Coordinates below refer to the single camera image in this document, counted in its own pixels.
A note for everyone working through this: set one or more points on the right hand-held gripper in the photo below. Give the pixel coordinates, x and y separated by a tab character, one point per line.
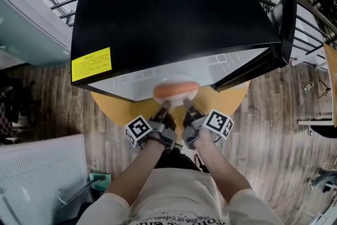
217	122

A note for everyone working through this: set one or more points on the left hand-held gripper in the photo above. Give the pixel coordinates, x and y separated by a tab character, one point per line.
138	130

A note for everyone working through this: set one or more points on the white round plate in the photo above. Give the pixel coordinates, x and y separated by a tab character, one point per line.
176	100

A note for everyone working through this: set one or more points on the orange carrot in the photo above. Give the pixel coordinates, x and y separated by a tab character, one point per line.
175	89

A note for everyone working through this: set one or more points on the black mini fridge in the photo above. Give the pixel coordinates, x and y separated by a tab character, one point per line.
158	21

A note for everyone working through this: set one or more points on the person's right forearm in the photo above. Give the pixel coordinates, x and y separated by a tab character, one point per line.
221	168

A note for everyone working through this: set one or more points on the person's left forearm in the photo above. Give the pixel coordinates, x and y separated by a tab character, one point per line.
139	171

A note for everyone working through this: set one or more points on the round wooden table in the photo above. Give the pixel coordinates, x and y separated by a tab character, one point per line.
221	105

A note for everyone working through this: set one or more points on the person's black trousers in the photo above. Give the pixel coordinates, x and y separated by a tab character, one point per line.
179	160

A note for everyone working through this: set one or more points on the person's white printed shirt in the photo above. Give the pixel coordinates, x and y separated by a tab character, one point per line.
179	197

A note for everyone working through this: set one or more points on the green plastic box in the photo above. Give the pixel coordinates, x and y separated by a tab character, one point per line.
101	179

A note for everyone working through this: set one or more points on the clear plastic bottle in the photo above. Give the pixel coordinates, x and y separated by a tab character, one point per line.
309	86

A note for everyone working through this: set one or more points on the black tripod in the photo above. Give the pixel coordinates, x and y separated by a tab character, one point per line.
326	91

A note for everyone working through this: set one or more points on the white ribbed panel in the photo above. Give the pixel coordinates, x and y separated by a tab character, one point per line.
39	179

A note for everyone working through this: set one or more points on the wooden desk with white legs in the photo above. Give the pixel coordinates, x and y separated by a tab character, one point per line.
332	60

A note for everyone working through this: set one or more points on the frosted glass door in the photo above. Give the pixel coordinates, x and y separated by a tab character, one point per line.
26	34

